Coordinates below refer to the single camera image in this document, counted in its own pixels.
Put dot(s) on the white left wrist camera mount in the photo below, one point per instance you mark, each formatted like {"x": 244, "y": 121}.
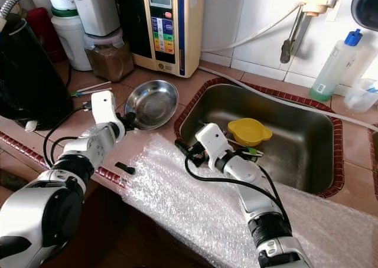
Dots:
{"x": 103, "y": 111}

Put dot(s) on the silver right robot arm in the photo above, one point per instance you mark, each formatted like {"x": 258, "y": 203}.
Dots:
{"x": 254, "y": 191}

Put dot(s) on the white straw green tip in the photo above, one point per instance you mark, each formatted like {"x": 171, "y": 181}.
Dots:
{"x": 95, "y": 85}
{"x": 93, "y": 92}

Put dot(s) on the dark round-cornered panel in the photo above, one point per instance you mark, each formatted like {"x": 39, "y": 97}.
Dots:
{"x": 367, "y": 5}

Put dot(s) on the clear bottle green dish soap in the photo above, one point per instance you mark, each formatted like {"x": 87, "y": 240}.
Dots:
{"x": 333, "y": 73}

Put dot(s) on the clear jar brown powder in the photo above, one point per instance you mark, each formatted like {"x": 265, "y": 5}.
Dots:
{"x": 109, "y": 61}

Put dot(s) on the small steel sink basin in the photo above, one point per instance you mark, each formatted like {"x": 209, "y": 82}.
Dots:
{"x": 374, "y": 162}

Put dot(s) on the large steel sink basin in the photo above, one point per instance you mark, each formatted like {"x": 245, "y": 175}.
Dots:
{"x": 301, "y": 153}

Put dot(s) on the clear plastic cup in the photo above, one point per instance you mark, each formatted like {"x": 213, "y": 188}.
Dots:
{"x": 360, "y": 98}

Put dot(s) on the black electric kettle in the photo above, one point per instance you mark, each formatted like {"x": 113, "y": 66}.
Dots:
{"x": 35, "y": 79}

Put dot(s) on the cream tap filter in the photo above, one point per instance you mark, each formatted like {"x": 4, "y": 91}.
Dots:
{"x": 320, "y": 1}

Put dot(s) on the white plastic container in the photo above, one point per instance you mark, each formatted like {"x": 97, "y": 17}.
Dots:
{"x": 99, "y": 14}

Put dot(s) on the shallow steel dish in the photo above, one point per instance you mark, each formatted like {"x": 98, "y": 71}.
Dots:
{"x": 153, "y": 103}

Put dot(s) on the dark red canister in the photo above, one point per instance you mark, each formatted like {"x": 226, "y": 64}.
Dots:
{"x": 42, "y": 29}

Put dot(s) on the clear bubble wrap sheet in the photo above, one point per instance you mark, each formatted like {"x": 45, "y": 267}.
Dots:
{"x": 189, "y": 232}

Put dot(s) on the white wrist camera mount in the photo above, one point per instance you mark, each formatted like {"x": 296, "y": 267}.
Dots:
{"x": 212, "y": 141}
{"x": 103, "y": 111}

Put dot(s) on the dark green cucumber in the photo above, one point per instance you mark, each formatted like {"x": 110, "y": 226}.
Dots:
{"x": 13, "y": 180}

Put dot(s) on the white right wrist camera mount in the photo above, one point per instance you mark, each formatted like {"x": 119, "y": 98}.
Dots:
{"x": 212, "y": 141}

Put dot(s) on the white jar green lid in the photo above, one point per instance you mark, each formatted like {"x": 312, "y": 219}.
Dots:
{"x": 72, "y": 43}

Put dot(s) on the steel wall tap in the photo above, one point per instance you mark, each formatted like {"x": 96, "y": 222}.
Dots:
{"x": 294, "y": 35}

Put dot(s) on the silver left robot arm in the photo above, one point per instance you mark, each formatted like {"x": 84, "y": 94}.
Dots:
{"x": 47, "y": 215}

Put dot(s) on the cream water ionizer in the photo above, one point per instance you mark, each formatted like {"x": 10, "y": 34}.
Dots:
{"x": 168, "y": 32}

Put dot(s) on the black clip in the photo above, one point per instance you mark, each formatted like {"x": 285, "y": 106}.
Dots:
{"x": 126, "y": 168}

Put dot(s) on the yellow plastic bowl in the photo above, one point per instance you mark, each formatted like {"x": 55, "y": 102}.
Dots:
{"x": 248, "y": 131}

